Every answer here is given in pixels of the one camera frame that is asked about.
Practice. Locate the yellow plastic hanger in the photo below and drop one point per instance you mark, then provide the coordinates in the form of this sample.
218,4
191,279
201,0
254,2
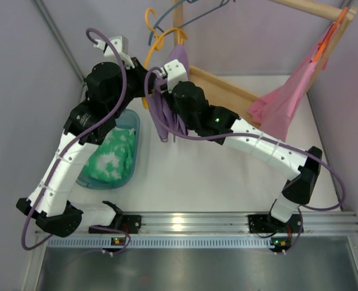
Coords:
159,39

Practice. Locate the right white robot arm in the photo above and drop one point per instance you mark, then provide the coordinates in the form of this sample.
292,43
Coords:
180,107

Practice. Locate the aluminium mounting rail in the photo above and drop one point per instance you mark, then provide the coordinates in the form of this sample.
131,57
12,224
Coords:
334,223

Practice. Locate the wooden clothes rack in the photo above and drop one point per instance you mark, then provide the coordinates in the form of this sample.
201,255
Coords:
222,92

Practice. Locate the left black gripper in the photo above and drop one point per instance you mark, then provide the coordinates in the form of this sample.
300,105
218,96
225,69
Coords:
141,77

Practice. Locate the pink t-shirt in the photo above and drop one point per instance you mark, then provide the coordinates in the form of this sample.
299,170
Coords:
275,110

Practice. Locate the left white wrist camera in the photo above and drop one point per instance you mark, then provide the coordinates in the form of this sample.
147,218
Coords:
119,42

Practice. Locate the purple trousers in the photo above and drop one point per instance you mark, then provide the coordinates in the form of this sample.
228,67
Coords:
165,112

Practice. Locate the teal plastic basket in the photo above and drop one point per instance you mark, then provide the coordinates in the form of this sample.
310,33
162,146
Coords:
128,119

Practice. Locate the green white cloth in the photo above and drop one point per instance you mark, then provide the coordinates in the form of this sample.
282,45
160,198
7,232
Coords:
112,161

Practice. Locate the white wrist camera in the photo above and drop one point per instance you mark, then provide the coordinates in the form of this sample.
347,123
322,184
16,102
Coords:
119,42
173,73

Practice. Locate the grey-blue plastic hanger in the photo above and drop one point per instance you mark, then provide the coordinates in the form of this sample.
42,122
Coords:
178,21

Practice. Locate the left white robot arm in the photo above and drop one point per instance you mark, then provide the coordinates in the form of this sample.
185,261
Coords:
85,129

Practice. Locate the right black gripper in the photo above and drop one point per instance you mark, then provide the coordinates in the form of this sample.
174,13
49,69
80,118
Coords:
165,91

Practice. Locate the slotted grey cable duct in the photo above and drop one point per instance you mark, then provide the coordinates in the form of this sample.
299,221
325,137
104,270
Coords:
163,242

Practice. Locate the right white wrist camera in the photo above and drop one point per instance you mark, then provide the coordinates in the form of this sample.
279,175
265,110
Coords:
173,73

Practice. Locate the orange plastic hanger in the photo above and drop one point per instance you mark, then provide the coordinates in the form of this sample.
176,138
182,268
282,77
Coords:
325,41

